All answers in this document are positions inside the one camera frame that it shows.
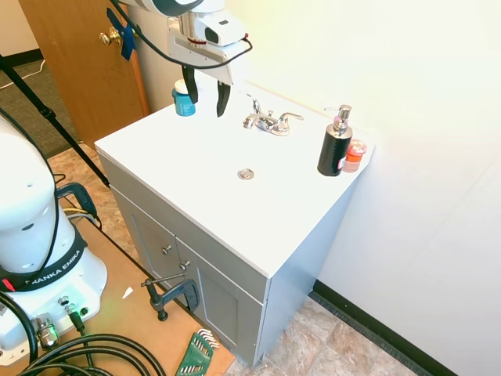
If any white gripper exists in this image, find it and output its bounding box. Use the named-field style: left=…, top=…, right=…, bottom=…
left=167, top=16, right=235, bottom=118

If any blue jar white lid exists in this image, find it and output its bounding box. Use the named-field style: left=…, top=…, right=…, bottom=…
left=171, top=79, right=197, bottom=118

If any chrome sink faucet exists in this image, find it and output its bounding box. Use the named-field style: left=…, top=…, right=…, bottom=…
left=242, top=112, right=291, bottom=137

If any white sink countertop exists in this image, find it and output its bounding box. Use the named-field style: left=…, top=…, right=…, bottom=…
left=94, top=81, right=376, bottom=278

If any blue painter tape strip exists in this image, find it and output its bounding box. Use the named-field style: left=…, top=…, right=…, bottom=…
left=106, top=8, right=139, bottom=61

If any brass door knob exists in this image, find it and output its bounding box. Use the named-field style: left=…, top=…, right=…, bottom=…
left=98, top=27, right=123, bottom=47

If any brown wooden door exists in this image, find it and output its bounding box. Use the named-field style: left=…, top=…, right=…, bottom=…
left=18, top=0, right=150, bottom=150

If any black soap pump dispenser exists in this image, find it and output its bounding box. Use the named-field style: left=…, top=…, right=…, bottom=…
left=316, top=104, right=353, bottom=178

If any black tripod leg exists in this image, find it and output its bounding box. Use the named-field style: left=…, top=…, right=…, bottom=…
left=0, top=52, right=111, bottom=188

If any orange pill bottle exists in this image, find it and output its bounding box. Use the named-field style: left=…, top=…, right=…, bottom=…
left=342, top=139, right=368, bottom=174

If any grey vanity cabinet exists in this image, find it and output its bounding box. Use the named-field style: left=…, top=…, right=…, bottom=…
left=96, top=150, right=365, bottom=367

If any black metal C-clamp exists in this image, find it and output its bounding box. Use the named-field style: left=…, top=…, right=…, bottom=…
left=140, top=273, right=200, bottom=323

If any wooden base board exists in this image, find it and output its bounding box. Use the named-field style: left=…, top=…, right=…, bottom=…
left=27, top=217, right=236, bottom=376

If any green hex key set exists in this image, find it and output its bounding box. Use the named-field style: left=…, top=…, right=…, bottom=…
left=173, top=328, right=221, bottom=376

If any chrome lever faucet handle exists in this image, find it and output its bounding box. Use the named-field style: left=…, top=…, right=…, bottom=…
left=239, top=90, right=262, bottom=116
left=276, top=112, right=305, bottom=130

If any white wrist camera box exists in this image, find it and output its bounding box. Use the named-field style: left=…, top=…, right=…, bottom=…
left=193, top=16, right=248, bottom=48

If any black coiled cable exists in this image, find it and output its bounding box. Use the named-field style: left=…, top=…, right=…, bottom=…
left=0, top=291, right=174, bottom=376

